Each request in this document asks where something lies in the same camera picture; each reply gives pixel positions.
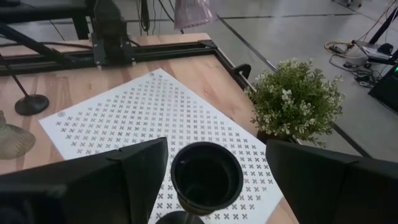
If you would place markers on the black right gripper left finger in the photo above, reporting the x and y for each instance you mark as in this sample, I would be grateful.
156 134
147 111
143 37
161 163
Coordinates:
93 186

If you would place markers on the black chair base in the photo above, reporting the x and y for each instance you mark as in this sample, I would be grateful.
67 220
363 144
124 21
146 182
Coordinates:
351 3

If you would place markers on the black diagonal frame strut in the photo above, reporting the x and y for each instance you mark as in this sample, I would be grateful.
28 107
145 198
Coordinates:
25 39

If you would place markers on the black background table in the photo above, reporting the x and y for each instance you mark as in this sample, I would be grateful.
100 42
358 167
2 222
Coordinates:
40 9

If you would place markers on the green potted plant black pot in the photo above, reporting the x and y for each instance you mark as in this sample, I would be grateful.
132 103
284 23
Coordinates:
295 99

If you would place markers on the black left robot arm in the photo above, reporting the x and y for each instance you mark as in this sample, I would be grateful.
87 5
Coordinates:
109 28

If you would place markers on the white perforated metal shelf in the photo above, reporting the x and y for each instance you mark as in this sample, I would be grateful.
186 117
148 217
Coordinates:
140 109

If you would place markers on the black computer mouse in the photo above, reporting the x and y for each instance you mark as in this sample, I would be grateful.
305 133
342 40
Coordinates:
386 48

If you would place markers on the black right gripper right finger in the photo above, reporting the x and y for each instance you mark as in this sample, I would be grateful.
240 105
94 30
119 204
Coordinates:
335 186

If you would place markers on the black tripod leg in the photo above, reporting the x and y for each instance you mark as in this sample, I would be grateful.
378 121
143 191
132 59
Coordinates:
384 26

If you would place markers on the black box green light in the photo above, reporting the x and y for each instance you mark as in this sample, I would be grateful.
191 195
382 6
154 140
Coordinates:
387 90

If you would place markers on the black power adapter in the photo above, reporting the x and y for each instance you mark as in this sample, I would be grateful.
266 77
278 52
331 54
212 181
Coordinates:
335 49

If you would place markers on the pink glass candle holder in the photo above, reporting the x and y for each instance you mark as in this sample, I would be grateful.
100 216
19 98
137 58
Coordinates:
192 14

